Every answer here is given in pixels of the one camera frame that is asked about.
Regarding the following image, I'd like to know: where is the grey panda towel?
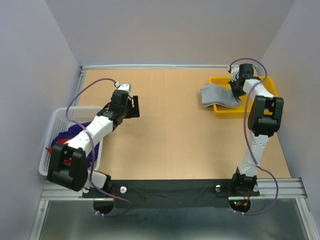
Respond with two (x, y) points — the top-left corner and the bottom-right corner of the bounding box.
(200, 83), (242, 108)

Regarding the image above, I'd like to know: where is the purple towel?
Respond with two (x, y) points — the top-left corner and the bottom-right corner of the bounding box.
(50, 122), (100, 168)

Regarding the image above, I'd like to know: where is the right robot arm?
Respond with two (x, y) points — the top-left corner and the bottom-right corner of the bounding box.
(228, 63), (284, 195)

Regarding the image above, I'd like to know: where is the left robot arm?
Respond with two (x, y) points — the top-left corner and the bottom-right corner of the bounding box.
(47, 90), (140, 197)

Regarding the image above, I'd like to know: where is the yellow plastic tray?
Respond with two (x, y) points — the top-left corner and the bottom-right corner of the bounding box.
(208, 76), (284, 117)

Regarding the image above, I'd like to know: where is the white plastic basket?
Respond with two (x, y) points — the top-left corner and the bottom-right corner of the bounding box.
(38, 106), (102, 177)

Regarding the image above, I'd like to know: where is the red blue patterned towel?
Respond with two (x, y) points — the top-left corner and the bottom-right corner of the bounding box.
(45, 147), (72, 165)

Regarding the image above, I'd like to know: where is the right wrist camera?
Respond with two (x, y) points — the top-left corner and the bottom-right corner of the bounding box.
(228, 66), (240, 82)

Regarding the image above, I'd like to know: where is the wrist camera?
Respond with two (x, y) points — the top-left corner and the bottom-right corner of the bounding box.
(114, 82), (132, 94)
(228, 66), (240, 82)

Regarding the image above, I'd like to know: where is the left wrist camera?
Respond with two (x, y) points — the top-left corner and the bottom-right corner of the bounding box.
(114, 82), (132, 94)

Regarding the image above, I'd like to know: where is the aluminium back rail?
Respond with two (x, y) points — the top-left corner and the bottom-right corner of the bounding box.
(80, 64), (258, 71)

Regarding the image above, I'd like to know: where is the aluminium rail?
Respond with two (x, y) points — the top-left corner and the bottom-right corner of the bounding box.
(80, 64), (258, 71)
(40, 178), (307, 201)

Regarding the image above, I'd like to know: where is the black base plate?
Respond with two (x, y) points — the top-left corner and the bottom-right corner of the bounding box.
(82, 178), (261, 210)

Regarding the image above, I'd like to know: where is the aluminium front rail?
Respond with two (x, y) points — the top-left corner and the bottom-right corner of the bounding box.
(40, 178), (307, 201)

